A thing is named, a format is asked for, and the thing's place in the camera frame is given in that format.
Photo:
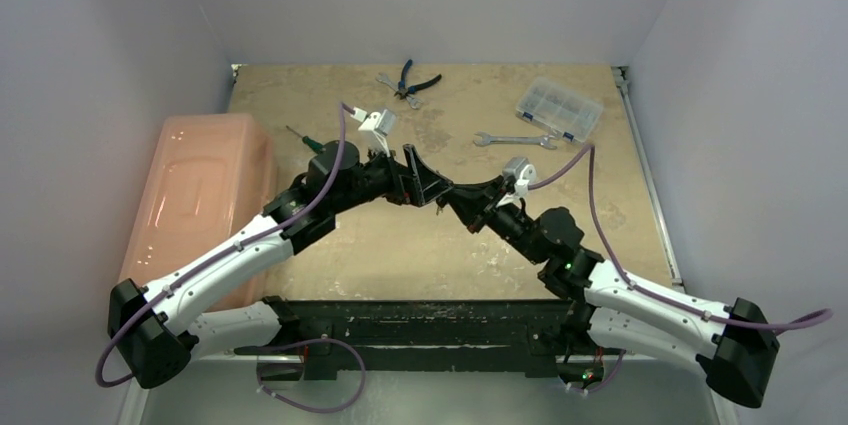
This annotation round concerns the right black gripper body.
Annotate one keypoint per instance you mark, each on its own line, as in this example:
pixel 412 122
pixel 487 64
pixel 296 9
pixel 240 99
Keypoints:
pixel 489 204

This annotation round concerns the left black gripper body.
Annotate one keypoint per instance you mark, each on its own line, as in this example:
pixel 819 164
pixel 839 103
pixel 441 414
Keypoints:
pixel 379 178

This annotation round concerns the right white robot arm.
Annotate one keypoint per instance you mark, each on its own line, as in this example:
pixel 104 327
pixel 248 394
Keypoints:
pixel 731 345

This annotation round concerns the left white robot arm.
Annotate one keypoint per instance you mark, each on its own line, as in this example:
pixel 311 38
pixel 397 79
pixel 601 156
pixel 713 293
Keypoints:
pixel 149 324

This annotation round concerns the large silver wrench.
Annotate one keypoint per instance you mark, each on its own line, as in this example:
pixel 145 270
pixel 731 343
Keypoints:
pixel 484 139

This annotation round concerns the small silver wrench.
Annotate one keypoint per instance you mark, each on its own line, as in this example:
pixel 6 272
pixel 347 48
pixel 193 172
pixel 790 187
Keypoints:
pixel 412 101

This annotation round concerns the clear plastic organizer box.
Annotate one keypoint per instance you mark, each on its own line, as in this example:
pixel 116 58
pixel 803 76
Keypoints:
pixel 559 111

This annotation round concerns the pink plastic storage box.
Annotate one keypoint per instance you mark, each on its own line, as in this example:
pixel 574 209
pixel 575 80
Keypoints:
pixel 210 175

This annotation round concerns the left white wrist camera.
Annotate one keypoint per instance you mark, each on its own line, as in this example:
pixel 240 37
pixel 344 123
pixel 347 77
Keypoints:
pixel 375 127

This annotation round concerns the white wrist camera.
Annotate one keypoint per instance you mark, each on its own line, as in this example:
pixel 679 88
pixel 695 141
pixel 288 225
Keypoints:
pixel 518 174
pixel 375 127

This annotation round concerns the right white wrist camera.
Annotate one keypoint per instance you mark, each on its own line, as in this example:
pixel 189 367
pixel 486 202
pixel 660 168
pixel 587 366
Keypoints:
pixel 518 174

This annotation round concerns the green handled screwdriver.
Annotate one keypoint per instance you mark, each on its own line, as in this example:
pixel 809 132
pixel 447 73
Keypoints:
pixel 314 145

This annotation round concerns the aluminium frame rail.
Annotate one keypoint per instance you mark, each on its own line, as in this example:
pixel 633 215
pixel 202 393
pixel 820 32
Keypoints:
pixel 619 74

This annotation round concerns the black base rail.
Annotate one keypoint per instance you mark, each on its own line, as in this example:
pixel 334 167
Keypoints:
pixel 534 337

